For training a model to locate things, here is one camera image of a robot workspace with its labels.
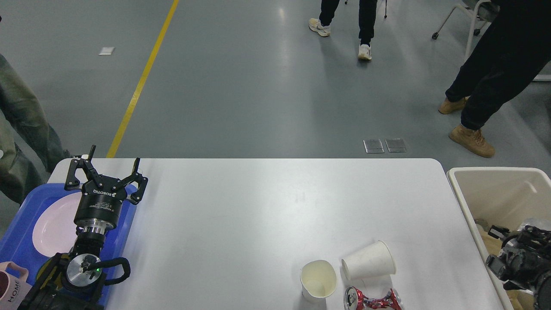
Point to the metal floor socket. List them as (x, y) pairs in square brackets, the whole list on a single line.
[(373, 146), (396, 145)]

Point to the pink plate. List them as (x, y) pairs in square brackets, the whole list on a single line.
[(55, 230)]

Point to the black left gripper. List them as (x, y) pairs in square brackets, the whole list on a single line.
[(100, 206)]

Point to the person in white sneakers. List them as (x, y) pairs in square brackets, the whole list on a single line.
[(366, 21)]

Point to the beige plastic bin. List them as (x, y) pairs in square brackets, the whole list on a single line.
[(503, 196)]

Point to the person in green trousers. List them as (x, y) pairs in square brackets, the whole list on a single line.
[(22, 113)]

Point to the aluminium foil sheet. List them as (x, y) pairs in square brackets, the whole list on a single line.
[(540, 223)]

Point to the clear plastic bottle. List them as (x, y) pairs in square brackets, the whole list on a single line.
[(482, 225)]

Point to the right metal floor socket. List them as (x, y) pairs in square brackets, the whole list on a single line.
[(396, 145)]

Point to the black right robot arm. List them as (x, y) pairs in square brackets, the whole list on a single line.
[(524, 262)]

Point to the white metal bar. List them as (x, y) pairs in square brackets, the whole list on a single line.
[(542, 78)]

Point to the white paper cup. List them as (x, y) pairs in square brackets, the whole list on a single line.
[(371, 261), (319, 281)]

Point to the crushed red soda can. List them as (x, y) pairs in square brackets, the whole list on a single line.
[(355, 299)]

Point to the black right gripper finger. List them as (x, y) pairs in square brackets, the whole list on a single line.
[(499, 232)]

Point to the blue plastic tray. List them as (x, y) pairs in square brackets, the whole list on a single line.
[(17, 244)]

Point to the white frame chair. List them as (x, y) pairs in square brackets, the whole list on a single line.
[(480, 13)]

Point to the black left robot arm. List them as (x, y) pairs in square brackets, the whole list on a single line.
[(75, 280)]

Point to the left metal floor socket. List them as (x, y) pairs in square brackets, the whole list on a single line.
[(373, 146)]

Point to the person in tan boots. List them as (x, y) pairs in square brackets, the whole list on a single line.
[(511, 53)]

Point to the brown paper bag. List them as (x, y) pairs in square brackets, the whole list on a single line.
[(493, 246)]

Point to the pink ribbed mug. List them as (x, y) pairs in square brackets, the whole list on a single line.
[(13, 289)]

